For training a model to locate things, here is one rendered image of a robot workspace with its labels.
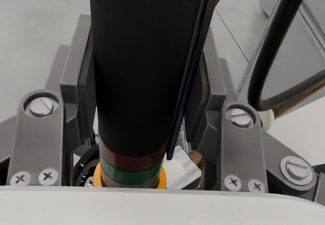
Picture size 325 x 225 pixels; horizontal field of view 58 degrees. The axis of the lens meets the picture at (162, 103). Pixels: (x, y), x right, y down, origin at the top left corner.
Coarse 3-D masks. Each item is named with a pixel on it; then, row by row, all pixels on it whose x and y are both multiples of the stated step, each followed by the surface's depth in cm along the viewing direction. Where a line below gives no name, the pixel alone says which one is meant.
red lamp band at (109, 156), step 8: (104, 144) 13; (104, 152) 13; (112, 152) 13; (160, 152) 13; (112, 160) 13; (120, 160) 13; (128, 160) 13; (136, 160) 13; (144, 160) 13; (152, 160) 13; (120, 168) 13; (128, 168) 13; (136, 168) 13; (144, 168) 13
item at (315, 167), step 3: (315, 165) 31; (318, 165) 31; (321, 165) 30; (324, 165) 30; (315, 168) 30; (318, 168) 30; (321, 168) 30; (324, 168) 30; (315, 171) 30; (318, 171) 29; (321, 171) 29; (324, 171) 29; (198, 189) 34
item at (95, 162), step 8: (96, 144) 41; (88, 152) 42; (96, 152) 41; (80, 160) 42; (88, 160) 42; (96, 160) 39; (80, 168) 42; (88, 168) 40; (80, 176) 40; (88, 176) 40; (80, 184) 40
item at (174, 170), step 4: (172, 160) 22; (164, 164) 21; (168, 164) 21; (172, 164) 21; (176, 164) 21; (180, 164) 21; (164, 168) 21; (168, 168) 21; (172, 168) 21; (176, 168) 21; (180, 168) 21; (168, 172) 21; (172, 172) 21; (176, 172) 21; (180, 172) 21; (184, 172) 21; (168, 176) 20; (172, 176) 21; (176, 176) 21; (180, 176) 21; (168, 180) 20; (172, 180) 20
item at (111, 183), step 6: (102, 168) 15; (102, 174) 15; (108, 180) 15; (114, 180) 15; (150, 180) 15; (156, 180) 16; (108, 186) 15; (114, 186) 15; (120, 186) 15; (126, 186) 15; (132, 186) 15; (138, 186) 15; (144, 186) 15; (150, 186) 15
